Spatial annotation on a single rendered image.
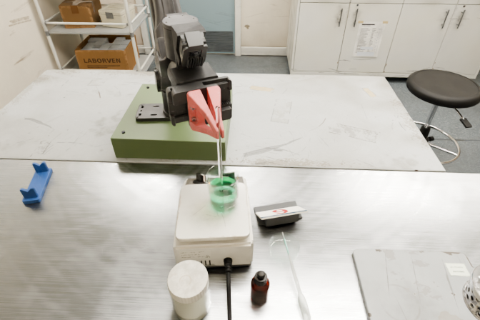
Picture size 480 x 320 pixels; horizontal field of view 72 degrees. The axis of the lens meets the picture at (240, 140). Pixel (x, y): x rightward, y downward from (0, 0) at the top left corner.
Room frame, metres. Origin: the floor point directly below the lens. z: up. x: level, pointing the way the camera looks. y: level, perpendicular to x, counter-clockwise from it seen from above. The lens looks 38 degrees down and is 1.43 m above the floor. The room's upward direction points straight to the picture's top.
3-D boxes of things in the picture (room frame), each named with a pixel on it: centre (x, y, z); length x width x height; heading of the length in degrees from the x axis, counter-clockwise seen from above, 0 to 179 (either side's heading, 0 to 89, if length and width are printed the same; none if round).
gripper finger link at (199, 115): (0.41, 0.04, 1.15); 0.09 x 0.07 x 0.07; 22
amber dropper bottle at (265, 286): (0.26, -0.03, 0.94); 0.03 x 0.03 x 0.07
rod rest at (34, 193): (0.51, 0.44, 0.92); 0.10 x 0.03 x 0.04; 10
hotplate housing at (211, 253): (0.40, 0.05, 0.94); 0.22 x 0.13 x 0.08; 3
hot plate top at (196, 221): (0.37, 0.05, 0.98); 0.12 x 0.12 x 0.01; 3
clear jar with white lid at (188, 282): (0.25, 0.08, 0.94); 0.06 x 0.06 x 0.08
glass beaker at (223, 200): (0.38, 0.03, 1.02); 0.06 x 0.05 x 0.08; 116
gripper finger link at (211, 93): (0.40, 0.05, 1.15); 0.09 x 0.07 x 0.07; 23
